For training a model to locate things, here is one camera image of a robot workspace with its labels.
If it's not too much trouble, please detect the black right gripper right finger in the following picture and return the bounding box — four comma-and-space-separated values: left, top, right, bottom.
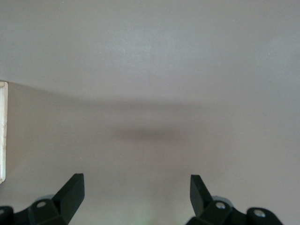
187, 174, 282, 225

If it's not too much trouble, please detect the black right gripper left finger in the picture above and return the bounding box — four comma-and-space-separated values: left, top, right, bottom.
0, 173, 85, 225

